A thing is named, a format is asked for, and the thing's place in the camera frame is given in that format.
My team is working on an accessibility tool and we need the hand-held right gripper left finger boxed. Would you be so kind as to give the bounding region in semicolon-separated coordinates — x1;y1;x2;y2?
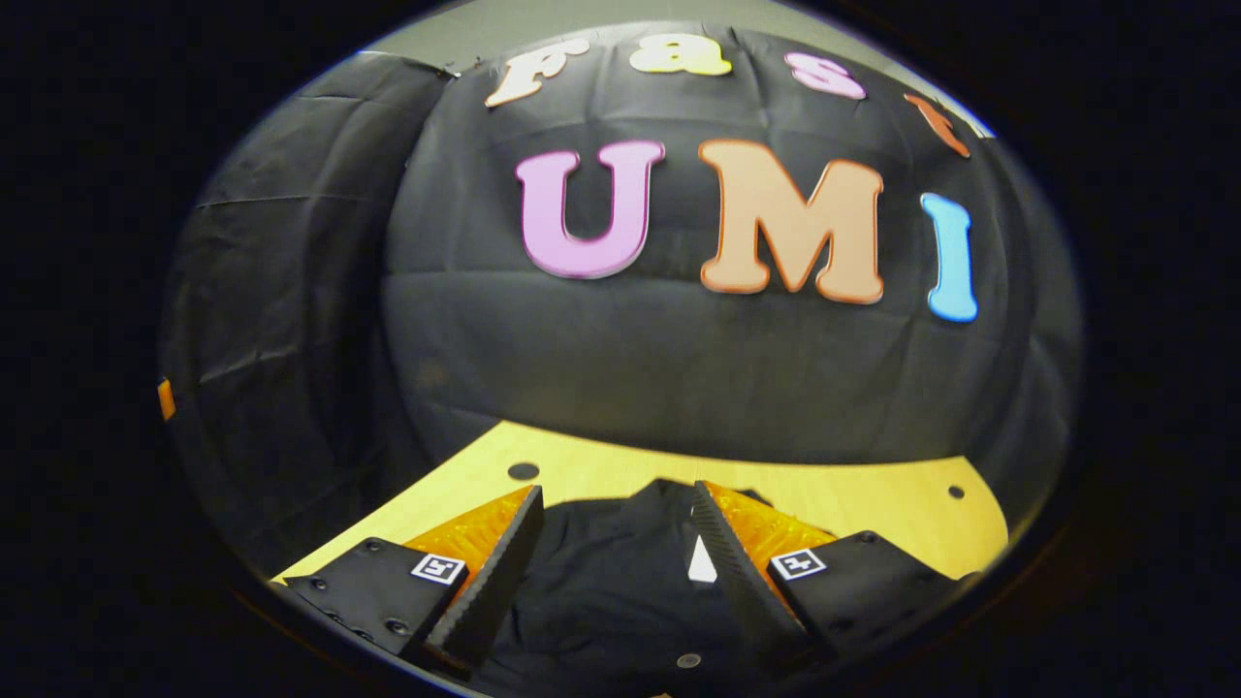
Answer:
281;485;546;680

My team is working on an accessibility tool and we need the black backdrop cloth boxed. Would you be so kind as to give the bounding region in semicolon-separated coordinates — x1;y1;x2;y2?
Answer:
160;19;1082;583

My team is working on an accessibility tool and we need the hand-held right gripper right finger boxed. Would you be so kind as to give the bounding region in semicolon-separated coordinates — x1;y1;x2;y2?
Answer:
691;480;971;672

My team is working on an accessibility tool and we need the black button shirt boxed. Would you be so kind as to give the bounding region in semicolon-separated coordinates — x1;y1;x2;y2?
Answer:
475;478;806;698

